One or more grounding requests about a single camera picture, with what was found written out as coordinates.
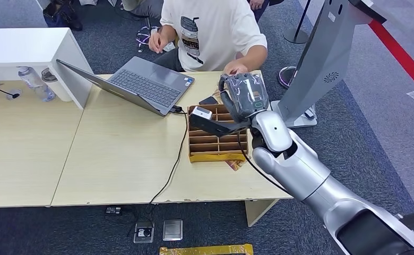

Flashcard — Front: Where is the silver floor plate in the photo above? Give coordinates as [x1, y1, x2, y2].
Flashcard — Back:
[162, 219, 184, 242]

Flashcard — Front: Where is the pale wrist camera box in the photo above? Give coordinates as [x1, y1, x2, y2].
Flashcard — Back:
[192, 106, 213, 121]

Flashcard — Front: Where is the person's left hand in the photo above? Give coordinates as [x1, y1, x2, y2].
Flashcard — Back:
[223, 61, 249, 75]

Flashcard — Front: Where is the person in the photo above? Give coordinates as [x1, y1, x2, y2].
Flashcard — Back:
[247, 0, 286, 22]
[120, 0, 165, 19]
[148, 0, 268, 75]

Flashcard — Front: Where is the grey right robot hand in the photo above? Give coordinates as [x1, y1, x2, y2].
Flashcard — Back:
[218, 72, 272, 124]

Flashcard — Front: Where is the black stanchion post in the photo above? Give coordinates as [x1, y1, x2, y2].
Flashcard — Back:
[283, 0, 314, 45]

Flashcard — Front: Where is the grey kiosk stand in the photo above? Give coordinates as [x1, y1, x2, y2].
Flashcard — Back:
[270, 0, 387, 129]

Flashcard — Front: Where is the silver floor socket box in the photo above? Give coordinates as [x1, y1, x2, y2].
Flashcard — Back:
[133, 221, 156, 244]

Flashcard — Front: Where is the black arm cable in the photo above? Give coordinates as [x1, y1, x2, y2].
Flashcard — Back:
[237, 132, 292, 196]

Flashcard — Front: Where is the white counter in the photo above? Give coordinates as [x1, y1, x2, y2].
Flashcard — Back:
[0, 27, 94, 111]

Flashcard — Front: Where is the grey laptop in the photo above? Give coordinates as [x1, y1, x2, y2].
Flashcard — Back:
[56, 56, 196, 117]

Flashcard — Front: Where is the brown patterned card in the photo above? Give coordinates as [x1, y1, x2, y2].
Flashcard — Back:
[226, 160, 246, 172]

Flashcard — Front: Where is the person's right hand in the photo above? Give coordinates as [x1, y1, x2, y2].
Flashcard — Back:
[148, 30, 170, 55]

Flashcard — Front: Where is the white lidded cup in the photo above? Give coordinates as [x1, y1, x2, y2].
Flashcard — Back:
[41, 67, 73, 103]

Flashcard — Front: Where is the wooden divided card tray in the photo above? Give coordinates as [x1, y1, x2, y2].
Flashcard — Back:
[187, 104, 249, 164]

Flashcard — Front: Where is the light wood desk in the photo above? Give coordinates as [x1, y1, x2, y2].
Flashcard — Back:
[0, 80, 85, 209]
[51, 70, 293, 228]

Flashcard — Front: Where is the round desk grommet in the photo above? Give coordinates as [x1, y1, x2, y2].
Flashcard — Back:
[5, 88, 23, 101]

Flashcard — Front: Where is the clear water bottle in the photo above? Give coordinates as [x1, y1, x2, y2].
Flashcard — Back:
[17, 66, 56, 103]

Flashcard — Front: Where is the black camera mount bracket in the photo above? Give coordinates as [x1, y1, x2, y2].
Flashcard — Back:
[188, 113, 253, 138]

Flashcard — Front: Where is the black laptop power cable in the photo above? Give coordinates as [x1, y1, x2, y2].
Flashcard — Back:
[145, 105, 190, 224]

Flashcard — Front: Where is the black bag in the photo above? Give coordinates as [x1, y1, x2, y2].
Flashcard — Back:
[42, 0, 84, 32]

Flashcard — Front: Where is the chrome stanchion base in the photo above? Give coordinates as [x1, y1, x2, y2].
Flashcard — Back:
[278, 65, 298, 89]

